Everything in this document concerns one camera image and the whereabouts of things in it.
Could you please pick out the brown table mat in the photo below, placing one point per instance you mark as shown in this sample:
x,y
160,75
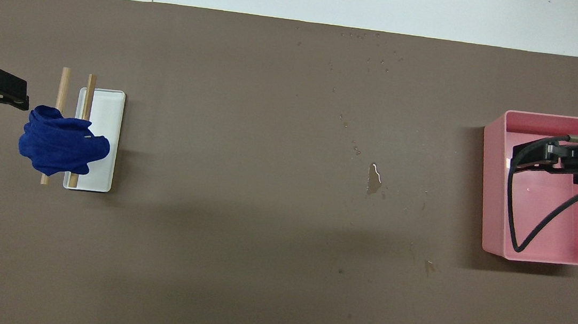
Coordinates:
x,y
265,181

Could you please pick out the blue towel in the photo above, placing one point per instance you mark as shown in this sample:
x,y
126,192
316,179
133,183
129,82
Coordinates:
x,y
60,143

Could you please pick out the wooden rod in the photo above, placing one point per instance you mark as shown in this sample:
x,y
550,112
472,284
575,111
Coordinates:
x,y
64,87
89,98

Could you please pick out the pink plastic bin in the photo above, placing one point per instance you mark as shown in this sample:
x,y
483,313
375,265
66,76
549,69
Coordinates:
x,y
556,227

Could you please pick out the white rack base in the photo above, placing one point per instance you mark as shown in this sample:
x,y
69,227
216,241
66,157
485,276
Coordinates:
x,y
107,132

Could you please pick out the water puddle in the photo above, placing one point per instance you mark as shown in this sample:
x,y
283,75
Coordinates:
x,y
374,179

